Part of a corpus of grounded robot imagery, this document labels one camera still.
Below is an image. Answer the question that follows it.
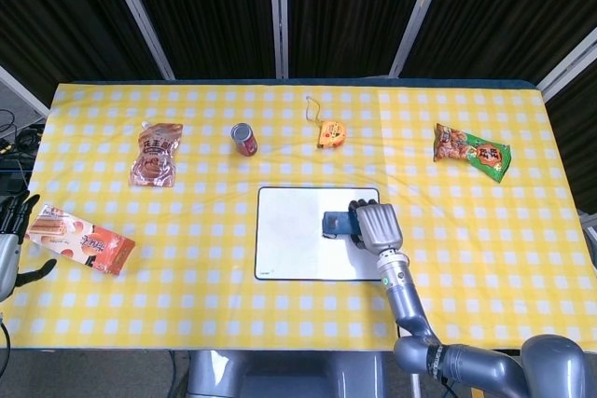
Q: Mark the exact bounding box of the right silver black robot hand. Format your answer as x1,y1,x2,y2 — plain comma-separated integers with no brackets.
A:
347,199,405,254

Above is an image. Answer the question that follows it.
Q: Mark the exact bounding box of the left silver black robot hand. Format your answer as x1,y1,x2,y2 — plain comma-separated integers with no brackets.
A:
0,190,58,304

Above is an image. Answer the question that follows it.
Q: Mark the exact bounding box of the blue eraser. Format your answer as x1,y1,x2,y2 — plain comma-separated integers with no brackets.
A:
322,209,361,237

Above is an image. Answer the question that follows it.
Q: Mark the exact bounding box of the white drawing board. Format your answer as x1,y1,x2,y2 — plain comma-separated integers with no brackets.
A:
254,186,386,282

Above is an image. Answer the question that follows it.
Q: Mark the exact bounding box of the orange biscuit box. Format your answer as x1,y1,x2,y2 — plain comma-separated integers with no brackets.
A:
25,203,136,277

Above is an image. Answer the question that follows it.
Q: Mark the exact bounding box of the green orange snack bag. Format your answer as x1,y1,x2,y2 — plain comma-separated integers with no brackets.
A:
433,122,512,184

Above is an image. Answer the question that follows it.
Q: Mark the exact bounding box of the red drink can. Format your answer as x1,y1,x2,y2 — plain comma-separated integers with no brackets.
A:
230,122,258,157

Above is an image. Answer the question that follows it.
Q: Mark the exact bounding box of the grey robot torso base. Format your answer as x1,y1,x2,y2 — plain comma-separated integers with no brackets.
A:
186,350,397,398

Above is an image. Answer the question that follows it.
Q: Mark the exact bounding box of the brown spouted sauce pouch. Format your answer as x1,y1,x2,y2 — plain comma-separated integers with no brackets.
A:
129,120,185,188

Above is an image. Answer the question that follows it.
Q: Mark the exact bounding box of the yellow white checkered tablecloth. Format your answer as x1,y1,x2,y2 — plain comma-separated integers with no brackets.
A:
0,83,593,355

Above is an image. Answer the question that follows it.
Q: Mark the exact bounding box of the black cables bundle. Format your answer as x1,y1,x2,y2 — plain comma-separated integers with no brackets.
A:
0,108,46,157

